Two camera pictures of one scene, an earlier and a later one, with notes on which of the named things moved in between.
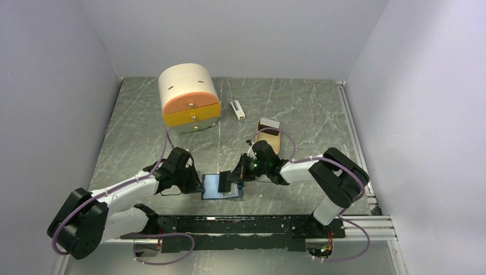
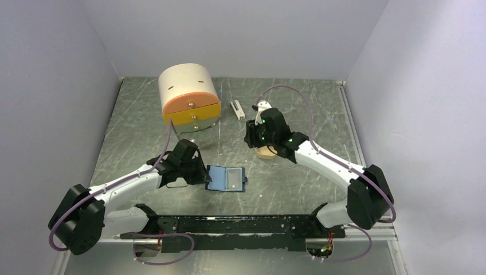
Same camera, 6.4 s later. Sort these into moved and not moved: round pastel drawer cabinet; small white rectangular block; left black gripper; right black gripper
Moved: left black gripper; right black gripper
Not moved: small white rectangular block; round pastel drawer cabinet
